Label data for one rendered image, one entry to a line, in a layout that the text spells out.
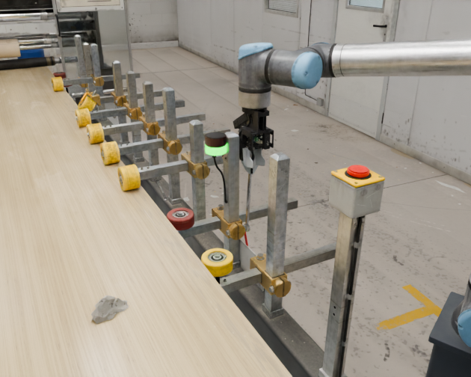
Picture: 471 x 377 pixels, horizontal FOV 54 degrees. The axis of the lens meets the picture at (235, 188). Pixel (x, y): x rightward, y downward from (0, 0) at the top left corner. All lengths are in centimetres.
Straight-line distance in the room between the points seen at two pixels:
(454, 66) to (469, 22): 281
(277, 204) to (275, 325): 35
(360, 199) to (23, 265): 83
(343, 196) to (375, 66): 49
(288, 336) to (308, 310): 118
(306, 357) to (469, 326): 39
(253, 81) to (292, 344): 69
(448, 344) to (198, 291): 76
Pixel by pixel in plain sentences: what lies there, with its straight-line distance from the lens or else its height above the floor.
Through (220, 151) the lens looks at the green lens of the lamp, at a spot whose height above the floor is 111.
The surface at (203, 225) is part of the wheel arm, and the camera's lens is 140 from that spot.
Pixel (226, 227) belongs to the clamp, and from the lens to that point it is 139.
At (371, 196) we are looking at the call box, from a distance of 87.
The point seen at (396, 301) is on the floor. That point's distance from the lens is 260.
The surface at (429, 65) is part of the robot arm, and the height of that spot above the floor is 135.
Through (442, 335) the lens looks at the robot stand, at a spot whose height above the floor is 60.
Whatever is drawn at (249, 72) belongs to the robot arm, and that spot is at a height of 131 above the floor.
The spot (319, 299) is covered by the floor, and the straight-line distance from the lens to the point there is 251.
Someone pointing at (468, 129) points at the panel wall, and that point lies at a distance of 405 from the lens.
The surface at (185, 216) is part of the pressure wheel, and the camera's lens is 136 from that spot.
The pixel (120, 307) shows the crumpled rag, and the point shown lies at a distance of 105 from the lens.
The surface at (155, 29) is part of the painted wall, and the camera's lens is 1036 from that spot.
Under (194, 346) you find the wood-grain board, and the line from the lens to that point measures 95.
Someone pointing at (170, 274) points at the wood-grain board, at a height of 90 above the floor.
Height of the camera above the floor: 156
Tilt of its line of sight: 26 degrees down
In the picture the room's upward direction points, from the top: straight up
